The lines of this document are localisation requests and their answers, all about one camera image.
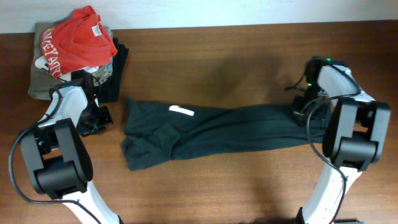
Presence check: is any dark green t-shirt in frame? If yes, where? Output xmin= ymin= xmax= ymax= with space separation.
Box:
xmin=122 ymin=98 xmax=331 ymax=171

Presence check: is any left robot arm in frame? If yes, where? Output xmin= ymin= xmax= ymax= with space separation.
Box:
xmin=8 ymin=72 xmax=122 ymax=223

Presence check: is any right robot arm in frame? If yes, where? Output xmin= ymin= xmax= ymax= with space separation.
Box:
xmin=292 ymin=56 xmax=391 ymax=224

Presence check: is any black folded garment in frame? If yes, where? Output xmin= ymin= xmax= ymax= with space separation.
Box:
xmin=95 ymin=38 xmax=129 ymax=103

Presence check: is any beige folded garment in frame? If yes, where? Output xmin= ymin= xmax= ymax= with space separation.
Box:
xmin=27 ymin=22 xmax=113 ymax=101

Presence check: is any white folded garment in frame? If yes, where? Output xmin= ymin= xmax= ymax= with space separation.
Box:
xmin=34 ymin=56 xmax=99 ymax=82

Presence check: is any red printed t-shirt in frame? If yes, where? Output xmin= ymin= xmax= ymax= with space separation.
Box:
xmin=40 ymin=6 xmax=118 ymax=67

